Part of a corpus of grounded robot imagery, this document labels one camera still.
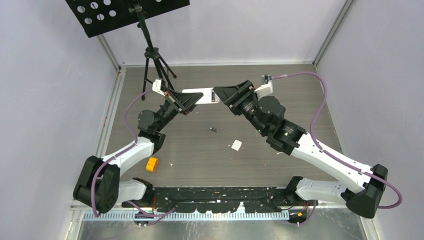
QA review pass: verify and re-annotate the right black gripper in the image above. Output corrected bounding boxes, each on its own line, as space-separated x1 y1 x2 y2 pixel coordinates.
213 80 268 136

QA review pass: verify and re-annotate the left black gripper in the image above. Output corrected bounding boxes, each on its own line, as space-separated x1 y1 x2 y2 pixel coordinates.
155 88 204 133

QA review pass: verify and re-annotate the white remote control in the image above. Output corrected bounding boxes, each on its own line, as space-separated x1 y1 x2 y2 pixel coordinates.
182 87 221 105

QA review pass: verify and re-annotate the white battery cover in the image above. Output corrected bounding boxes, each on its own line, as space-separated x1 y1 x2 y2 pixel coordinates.
230 139 242 151

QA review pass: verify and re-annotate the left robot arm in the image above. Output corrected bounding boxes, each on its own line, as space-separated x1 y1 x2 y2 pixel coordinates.
73 90 204 217

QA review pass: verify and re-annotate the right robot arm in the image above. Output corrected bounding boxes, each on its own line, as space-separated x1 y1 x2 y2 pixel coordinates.
212 80 388 219

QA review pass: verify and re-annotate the black tripod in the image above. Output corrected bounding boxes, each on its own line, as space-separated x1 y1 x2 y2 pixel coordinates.
128 0 177 92

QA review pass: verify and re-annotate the yellow toy block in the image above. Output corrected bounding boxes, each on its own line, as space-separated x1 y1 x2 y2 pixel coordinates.
145 157 159 173

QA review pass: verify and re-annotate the black perforated board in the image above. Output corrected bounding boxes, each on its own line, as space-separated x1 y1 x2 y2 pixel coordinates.
65 0 190 38

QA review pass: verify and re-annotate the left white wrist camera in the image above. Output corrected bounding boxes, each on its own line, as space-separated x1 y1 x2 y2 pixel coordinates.
151 78 167 97

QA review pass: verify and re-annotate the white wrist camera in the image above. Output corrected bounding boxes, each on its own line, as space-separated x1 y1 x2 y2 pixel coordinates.
151 78 167 97
254 74 273 100

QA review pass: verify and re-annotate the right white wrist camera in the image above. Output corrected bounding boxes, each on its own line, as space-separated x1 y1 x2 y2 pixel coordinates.
254 74 273 100

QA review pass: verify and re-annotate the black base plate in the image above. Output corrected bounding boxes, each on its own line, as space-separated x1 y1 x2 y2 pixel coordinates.
120 186 316 215

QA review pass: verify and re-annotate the white cable duct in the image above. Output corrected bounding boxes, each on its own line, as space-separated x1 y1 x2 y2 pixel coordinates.
82 209 290 222

